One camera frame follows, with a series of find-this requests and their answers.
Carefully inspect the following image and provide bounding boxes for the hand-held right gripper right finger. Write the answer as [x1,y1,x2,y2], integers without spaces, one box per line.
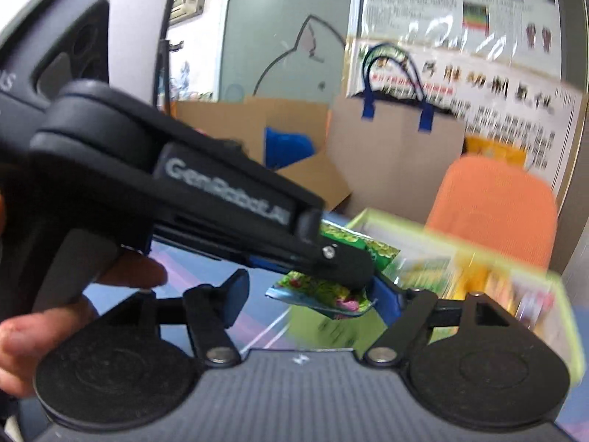
[363,274,535,368]

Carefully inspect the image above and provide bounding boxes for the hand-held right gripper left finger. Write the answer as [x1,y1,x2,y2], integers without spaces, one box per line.
[99,268,252,369]

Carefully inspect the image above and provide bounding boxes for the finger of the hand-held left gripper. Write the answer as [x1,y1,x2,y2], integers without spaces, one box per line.
[152,225,376,292]

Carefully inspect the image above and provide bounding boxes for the green snack packet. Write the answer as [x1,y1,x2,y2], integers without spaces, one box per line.
[266,220,400,321]

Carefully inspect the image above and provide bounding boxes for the green fabric storage box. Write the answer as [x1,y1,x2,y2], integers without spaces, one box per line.
[288,207,583,387]

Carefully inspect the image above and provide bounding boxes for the person's left hand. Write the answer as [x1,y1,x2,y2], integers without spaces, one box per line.
[0,248,169,399]

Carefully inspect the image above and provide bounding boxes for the blue tablecloth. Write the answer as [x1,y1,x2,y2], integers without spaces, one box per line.
[83,214,353,355]

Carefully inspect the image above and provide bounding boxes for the yellow snack packet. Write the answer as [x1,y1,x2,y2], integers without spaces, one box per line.
[453,251,521,307]

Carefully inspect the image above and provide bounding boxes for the open cardboard box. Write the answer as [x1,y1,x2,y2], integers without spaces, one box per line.
[172,94,353,215]

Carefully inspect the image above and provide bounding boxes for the blue plastic bag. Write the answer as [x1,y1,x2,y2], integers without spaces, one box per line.
[264,126,318,171]

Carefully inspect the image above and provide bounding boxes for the orange chair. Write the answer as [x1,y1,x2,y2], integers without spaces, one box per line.
[426,155,560,270]

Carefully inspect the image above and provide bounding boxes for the brown paper bag blue handles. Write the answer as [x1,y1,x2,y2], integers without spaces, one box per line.
[324,43,468,227]

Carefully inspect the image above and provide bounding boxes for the wall poster with large characters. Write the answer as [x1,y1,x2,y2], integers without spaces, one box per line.
[345,37,585,194]

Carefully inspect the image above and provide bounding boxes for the wall poster with photos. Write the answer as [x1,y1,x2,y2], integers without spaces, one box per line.
[363,0,564,79]

